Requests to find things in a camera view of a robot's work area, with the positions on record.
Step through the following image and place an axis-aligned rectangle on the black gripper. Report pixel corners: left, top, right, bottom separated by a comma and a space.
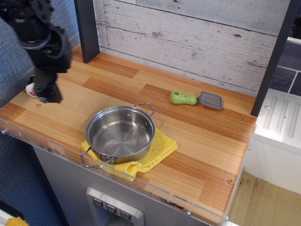
23, 25, 71, 103

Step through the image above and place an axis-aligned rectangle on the plush sushi roll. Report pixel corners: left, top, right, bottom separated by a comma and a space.
25, 75, 38, 98

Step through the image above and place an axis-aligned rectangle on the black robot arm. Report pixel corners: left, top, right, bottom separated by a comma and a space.
0, 0, 71, 103

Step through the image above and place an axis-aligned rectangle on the stainless steel pot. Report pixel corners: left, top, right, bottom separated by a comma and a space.
80, 103, 156, 169

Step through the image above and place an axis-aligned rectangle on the yellow folded cloth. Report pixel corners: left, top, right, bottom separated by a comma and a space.
81, 128, 179, 182

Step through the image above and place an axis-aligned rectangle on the silver button panel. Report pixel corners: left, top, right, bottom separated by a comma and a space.
86, 187, 144, 226

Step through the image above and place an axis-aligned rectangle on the yellow black object on floor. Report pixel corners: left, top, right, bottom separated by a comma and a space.
5, 217, 29, 226

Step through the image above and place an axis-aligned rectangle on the white ribbed cabinet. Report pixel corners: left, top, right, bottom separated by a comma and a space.
244, 89, 301, 193

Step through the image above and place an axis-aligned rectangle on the green handled grey spatula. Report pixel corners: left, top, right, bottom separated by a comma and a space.
170, 90, 223, 110

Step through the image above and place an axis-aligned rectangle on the dark grey right post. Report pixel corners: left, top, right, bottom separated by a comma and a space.
251, 0, 301, 117

